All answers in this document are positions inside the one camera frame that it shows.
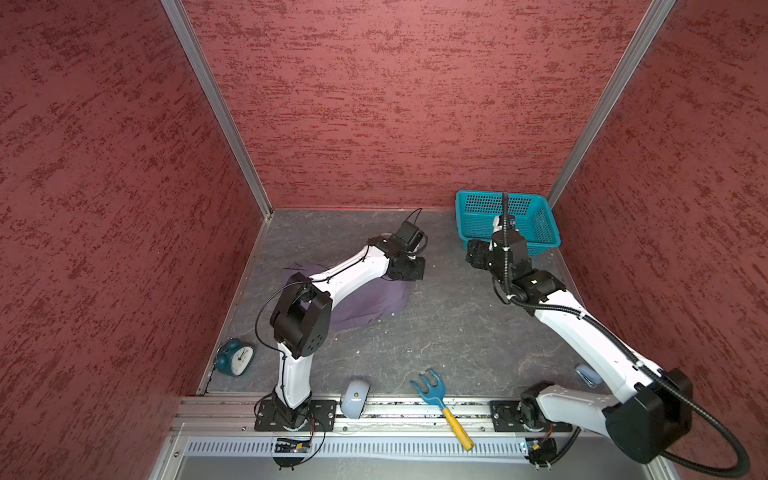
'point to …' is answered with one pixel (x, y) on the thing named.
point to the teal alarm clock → (234, 358)
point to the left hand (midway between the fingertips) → (417, 279)
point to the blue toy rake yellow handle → (436, 394)
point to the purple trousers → (381, 297)
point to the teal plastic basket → (532, 213)
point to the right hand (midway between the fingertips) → (476, 250)
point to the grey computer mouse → (355, 398)
